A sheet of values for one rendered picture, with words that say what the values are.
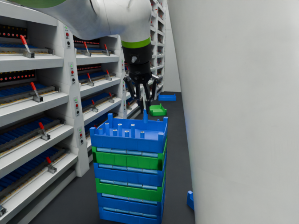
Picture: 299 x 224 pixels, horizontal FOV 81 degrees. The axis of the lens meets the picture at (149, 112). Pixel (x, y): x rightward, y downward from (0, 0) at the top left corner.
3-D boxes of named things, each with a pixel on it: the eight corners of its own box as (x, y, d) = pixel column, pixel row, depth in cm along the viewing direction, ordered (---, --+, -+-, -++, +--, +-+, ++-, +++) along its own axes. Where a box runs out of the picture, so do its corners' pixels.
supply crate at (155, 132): (167, 132, 87) (167, 116, 85) (162, 153, 68) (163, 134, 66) (110, 127, 93) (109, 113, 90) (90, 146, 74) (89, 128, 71)
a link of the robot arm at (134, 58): (153, 35, 58) (126, 35, 60) (147, 50, 50) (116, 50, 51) (154, 53, 62) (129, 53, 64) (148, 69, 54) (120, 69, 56)
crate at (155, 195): (166, 172, 95) (166, 160, 92) (161, 202, 76) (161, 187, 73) (113, 166, 100) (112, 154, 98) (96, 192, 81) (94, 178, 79)
